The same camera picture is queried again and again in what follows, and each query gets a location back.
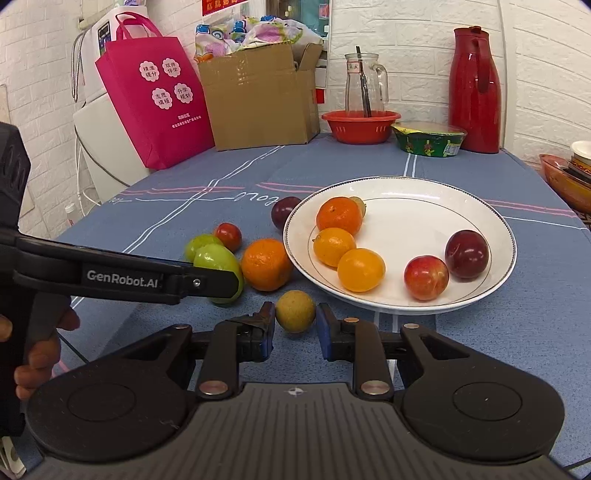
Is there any brown cardboard box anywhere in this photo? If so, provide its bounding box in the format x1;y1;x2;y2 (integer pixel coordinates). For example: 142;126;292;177
198;43;322;151

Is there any white ceramic plate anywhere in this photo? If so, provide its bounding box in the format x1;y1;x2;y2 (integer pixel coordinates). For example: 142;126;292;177
283;176;517;315

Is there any blue tablecloth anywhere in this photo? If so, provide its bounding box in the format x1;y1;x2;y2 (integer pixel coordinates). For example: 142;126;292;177
26;136;590;479

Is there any red thermos jug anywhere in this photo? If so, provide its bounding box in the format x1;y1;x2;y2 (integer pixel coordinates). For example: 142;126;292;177
449;26;502;154

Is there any yellow orange kumquat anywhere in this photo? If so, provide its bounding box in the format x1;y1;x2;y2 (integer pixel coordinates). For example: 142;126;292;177
337;248;386;293

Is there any red plastic basket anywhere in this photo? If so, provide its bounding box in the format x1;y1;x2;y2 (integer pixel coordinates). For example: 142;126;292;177
322;110;402;145

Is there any orange patterned bowl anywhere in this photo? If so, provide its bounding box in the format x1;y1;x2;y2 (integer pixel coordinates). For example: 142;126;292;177
539;154;591;214

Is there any dark red plum in plate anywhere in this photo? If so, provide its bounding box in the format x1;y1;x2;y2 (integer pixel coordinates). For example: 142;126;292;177
445;230;489;280

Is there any black stirring stick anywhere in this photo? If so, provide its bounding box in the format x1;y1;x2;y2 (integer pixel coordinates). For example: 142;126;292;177
356;45;372;118

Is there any green instant noodle bowl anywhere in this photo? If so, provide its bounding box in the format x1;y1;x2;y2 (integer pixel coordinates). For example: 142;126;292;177
392;121;467;158

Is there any person's left hand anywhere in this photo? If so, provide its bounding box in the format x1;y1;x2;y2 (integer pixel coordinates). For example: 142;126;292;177
14;307;80;401

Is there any dark plum beside plate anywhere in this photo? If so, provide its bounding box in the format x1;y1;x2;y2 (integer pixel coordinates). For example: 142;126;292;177
271;196;301;231

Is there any white appliance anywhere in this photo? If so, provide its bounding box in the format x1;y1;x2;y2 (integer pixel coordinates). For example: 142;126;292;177
73;1;150;203

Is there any large orange tangerine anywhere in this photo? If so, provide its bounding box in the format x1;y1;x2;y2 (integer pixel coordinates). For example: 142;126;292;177
240;238;293;292

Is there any small red plum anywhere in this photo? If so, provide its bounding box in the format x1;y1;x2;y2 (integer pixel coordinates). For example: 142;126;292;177
213;222;242;253

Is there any green apple-like fruit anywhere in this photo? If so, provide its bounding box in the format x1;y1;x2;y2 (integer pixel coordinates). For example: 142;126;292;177
193;243;245;305

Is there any small orange kumquat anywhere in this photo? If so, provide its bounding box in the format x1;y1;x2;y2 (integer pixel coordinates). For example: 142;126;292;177
312;227;356;268

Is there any white paper cup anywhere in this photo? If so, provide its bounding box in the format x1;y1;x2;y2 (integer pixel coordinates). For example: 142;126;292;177
571;140;591;166

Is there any pink tote bag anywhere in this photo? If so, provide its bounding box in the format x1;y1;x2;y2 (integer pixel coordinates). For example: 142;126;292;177
95;12;214;170

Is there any red apple-like plum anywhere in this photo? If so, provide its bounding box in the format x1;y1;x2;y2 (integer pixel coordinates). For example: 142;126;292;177
404;255;450;301

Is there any glass pitcher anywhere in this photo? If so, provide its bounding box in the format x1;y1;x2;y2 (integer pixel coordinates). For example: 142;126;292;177
345;48;389;117

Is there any floral cloth in box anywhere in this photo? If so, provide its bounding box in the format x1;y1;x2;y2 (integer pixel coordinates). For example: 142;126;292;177
194;16;324;63

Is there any brown longan fruit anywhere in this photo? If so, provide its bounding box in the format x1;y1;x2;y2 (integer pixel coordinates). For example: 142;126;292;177
276;290;315;334
351;197;367;217

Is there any green mango fruit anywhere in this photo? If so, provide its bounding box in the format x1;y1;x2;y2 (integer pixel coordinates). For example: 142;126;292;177
184;234;223;263

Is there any orange tangerine in plate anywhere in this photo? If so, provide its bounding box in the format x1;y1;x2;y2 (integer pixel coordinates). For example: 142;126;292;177
315;197;363;236

